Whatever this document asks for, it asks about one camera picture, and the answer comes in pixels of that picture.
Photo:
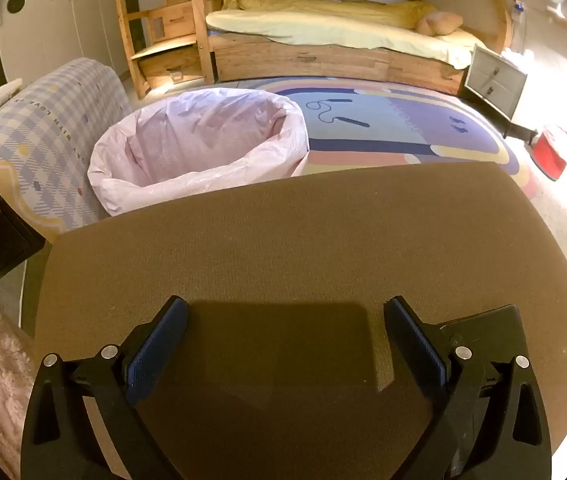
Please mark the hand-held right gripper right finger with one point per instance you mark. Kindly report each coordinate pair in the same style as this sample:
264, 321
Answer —
413, 345

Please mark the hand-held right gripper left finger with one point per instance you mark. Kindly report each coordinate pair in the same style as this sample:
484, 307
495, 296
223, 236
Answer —
158, 345

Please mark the pink trash bag bin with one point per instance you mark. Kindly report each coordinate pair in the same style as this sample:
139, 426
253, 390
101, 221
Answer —
188, 130

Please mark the brown table mat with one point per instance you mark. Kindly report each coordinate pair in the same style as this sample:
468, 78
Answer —
288, 240

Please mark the colourful oval rug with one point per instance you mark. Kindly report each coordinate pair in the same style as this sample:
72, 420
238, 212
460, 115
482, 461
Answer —
388, 130

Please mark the red plastic box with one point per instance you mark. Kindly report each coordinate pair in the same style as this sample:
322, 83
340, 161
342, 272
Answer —
549, 155

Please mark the checked blanket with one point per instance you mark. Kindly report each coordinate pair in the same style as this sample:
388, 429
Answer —
48, 135

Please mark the grey nightstand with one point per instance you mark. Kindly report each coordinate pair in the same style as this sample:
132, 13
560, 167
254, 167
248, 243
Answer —
496, 82

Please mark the wooden stair drawers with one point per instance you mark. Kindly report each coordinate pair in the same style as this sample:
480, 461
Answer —
168, 67

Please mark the wooden bunk bed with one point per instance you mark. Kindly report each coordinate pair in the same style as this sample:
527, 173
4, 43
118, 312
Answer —
313, 60

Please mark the yellow bed sheet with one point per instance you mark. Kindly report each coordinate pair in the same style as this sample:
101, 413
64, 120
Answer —
343, 32

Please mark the tan plush toy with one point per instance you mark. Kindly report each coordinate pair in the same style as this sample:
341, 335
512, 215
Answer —
438, 22

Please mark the white wardrobe with round holes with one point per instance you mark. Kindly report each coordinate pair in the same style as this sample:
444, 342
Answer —
63, 25

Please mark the yellow duvet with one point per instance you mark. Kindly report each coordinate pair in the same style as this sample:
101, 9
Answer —
323, 7

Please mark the white wall charger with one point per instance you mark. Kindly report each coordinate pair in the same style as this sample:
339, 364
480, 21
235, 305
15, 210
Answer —
518, 8

